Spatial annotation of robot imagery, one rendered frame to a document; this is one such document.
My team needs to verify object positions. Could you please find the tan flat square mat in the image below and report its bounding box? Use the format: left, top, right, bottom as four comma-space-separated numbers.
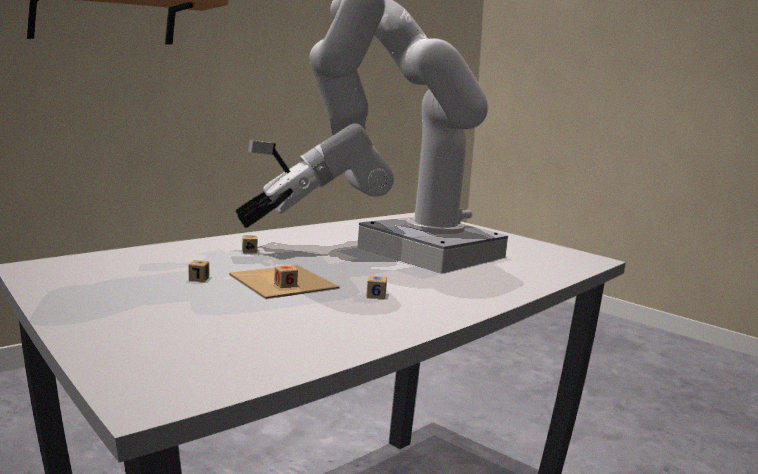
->
229, 265, 340, 299

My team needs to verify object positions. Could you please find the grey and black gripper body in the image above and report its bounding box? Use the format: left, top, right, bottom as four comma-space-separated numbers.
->
263, 155, 322, 213

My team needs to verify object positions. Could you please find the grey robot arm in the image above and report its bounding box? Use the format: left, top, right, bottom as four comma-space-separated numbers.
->
303, 0, 488, 234

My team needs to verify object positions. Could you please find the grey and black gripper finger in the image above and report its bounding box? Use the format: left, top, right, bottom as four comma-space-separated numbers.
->
236, 192, 266, 214
238, 188, 293, 228

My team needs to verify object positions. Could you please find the wooden letter block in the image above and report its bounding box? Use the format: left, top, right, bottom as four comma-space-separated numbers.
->
188, 260, 209, 282
242, 235, 258, 253
366, 275, 387, 299
274, 265, 298, 288

